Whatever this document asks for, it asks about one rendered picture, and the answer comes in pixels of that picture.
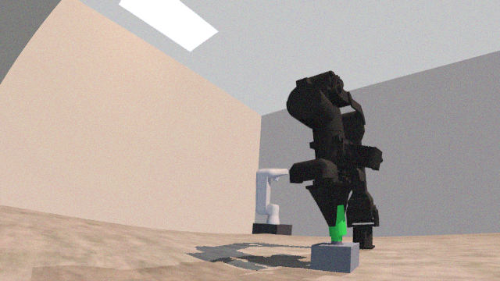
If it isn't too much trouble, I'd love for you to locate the green translucent cylinder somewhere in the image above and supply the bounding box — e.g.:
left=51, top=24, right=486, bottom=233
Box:
left=329, top=205, right=347, bottom=237

